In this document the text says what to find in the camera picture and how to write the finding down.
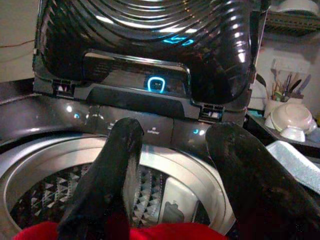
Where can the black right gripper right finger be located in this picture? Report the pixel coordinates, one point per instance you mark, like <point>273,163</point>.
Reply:
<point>255,180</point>

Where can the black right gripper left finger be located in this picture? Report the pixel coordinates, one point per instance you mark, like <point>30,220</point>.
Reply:
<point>100,180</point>

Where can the red cloth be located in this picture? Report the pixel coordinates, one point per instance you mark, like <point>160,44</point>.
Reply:
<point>162,232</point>

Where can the black top-load washing machine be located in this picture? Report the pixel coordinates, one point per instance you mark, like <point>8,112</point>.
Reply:
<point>30,117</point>

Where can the steel washer drum grey rim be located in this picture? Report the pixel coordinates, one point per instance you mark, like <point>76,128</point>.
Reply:
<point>57,190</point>

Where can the dark kitchen counter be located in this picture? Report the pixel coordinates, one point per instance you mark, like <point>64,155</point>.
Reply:
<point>260,127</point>

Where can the small white upturned bowl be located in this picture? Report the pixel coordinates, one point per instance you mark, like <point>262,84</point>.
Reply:
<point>293,133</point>

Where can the large white upturned bowl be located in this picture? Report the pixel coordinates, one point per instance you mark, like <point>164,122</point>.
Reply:
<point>292,117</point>

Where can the white utensil holder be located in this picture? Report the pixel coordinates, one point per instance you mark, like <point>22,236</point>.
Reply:
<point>270,106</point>

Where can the black ladle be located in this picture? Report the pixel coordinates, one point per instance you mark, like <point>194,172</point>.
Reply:
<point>261,80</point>

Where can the grey-blue spatula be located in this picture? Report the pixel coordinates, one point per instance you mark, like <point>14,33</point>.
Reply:
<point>305,82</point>

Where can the black glossy washer lid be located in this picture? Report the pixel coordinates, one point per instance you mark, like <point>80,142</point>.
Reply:
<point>150,25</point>

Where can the white dish on shelf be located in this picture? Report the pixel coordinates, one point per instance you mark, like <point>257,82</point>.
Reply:
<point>295,5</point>

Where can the wall dish rack shelf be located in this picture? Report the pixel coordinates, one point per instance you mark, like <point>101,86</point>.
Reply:
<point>290,25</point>

